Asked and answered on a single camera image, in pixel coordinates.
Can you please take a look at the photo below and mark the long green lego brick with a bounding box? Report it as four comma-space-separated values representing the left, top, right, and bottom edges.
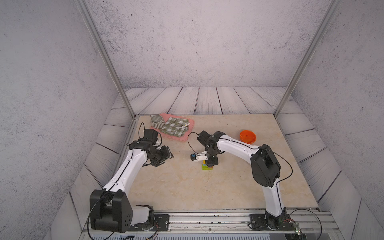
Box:
202, 165, 213, 171

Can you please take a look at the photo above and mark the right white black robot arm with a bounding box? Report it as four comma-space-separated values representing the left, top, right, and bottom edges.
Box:
197, 131, 285, 218

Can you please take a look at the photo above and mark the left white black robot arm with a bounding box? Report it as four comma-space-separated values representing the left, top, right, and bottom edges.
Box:
87, 139, 173, 233

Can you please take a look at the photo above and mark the pink tray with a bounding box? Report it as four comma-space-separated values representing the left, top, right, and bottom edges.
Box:
151, 113, 195, 142

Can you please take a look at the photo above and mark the grey ribbed cup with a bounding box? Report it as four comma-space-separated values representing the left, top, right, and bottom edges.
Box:
151, 115, 165, 130

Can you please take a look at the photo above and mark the green checked cloth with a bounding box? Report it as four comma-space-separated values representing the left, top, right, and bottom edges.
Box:
160, 117, 189, 137

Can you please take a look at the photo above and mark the orange plastic bowl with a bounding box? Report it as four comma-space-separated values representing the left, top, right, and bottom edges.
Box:
239, 130, 257, 145

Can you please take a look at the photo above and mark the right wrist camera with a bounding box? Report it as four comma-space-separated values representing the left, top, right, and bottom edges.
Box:
190, 151, 208, 161

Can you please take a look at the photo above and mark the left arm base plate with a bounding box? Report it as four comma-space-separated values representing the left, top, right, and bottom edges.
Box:
128, 214, 170, 232

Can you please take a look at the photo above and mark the aluminium mounting rail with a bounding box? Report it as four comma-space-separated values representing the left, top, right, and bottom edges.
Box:
80, 209, 344, 240

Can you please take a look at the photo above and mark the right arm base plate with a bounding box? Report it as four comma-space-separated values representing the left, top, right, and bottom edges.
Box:
248, 213, 295, 231

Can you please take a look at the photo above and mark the left metal frame post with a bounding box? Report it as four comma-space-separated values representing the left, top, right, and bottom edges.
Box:
75, 0, 136, 119

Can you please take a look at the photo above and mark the metal frame post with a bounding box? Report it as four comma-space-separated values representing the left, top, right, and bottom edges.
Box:
75, 0, 136, 119
274, 0, 342, 119

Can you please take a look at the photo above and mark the right metal frame post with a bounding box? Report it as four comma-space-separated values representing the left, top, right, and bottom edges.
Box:
274, 0, 342, 119

